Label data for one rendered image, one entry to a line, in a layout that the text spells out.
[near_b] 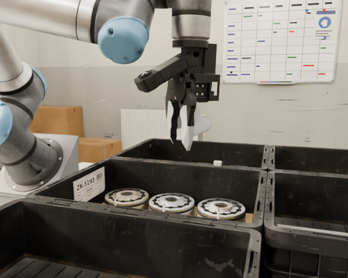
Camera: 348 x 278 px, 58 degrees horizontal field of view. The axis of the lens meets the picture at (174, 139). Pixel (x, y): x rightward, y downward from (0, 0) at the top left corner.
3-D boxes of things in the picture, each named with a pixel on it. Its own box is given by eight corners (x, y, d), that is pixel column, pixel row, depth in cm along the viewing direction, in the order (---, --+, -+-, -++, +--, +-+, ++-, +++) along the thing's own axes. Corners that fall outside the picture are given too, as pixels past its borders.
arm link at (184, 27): (184, 12, 55) (163, 18, 62) (183, 40, 56) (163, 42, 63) (219, 17, 59) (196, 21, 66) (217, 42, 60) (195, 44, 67)
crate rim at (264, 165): (107, 166, 82) (107, 156, 82) (150, 144, 110) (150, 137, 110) (267, 180, 70) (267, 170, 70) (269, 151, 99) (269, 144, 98)
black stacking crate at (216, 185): (27, 260, 56) (21, 199, 54) (109, 201, 84) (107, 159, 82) (257, 308, 44) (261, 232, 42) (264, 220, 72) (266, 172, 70)
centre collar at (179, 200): (157, 203, 69) (157, 201, 68) (164, 196, 73) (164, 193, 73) (179, 206, 67) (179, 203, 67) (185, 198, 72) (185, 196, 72)
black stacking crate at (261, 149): (110, 200, 84) (108, 159, 82) (151, 171, 112) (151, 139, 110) (264, 219, 72) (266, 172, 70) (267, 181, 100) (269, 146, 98)
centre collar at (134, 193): (112, 198, 72) (112, 195, 72) (122, 191, 77) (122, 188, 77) (131, 200, 71) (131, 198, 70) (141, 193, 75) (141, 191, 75)
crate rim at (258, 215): (21, 209, 54) (20, 196, 54) (107, 166, 82) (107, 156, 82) (261, 245, 42) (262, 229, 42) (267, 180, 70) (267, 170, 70)
